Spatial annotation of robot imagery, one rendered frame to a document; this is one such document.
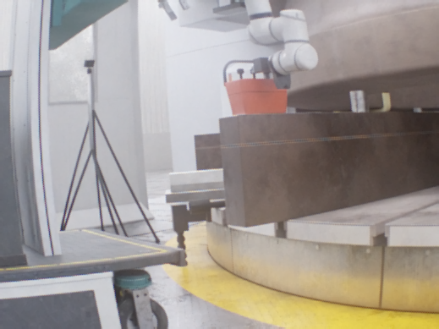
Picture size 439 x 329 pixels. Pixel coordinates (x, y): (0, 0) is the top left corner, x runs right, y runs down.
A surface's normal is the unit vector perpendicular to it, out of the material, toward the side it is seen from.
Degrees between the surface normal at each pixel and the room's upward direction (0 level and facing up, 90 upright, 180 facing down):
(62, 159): 90
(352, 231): 90
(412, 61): 90
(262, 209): 90
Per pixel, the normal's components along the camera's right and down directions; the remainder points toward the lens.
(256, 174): 0.44, -0.01
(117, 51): 0.74, -0.04
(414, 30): -0.82, 0.07
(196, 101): -0.67, 0.07
